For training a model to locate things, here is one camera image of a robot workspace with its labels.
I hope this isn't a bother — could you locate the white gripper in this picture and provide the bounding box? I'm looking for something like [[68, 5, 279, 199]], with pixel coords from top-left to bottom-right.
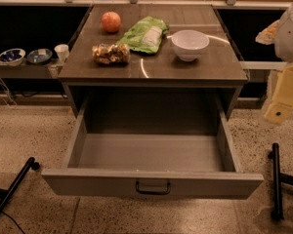
[[255, 3, 293, 125]]

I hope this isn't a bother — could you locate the clear snack jar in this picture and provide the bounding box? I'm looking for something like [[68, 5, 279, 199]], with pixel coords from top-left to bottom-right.
[[92, 44, 130, 64]]

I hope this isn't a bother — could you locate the grey cabinet with dark top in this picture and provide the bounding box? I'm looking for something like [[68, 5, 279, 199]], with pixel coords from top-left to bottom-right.
[[60, 4, 247, 113]]

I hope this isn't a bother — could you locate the open grey top drawer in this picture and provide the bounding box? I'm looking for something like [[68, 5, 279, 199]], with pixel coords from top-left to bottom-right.
[[42, 93, 263, 199]]

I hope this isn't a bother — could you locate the black right base leg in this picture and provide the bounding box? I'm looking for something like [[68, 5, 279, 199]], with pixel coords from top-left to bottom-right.
[[269, 142, 293, 220]]

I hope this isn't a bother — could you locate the black base leg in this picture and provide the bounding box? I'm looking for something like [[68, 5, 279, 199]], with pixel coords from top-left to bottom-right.
[[269, 142, 293, 220], [0, 157, 40, 214]]

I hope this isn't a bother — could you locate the white bowl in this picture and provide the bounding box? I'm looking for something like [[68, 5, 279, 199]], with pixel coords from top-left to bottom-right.
[[171, 30, 210, 61]]

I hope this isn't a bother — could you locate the green chip bag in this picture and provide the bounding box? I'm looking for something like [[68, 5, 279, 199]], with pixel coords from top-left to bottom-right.
[[116, 16, 169, 55]]

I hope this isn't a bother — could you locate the orange round fruit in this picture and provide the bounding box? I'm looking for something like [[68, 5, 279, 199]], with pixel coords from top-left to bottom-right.
[[101, 12, 121, 33]]

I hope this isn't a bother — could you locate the white paper cup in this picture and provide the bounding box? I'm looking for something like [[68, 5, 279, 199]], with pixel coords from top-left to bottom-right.
[[54, 44, 69, 63]]

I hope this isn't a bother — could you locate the low side shelf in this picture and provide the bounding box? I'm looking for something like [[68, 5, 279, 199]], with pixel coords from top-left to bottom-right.
[[0, 59, 63, 79]]

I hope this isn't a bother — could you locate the dark blue shallow bowl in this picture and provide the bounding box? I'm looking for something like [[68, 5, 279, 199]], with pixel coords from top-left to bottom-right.
[[26, 49, 53, 65]]

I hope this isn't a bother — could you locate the blue patterned bowl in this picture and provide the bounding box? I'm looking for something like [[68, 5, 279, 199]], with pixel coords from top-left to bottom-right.
[[0, 48, 25, 66]]

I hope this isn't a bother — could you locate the black left base leg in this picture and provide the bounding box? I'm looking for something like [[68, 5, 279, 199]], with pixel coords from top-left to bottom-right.
[[0, 157, 40, 214]]

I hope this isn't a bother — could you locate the black drawer handle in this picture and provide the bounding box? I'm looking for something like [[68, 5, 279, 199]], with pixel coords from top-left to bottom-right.
[[135, 180, 171, 196]]

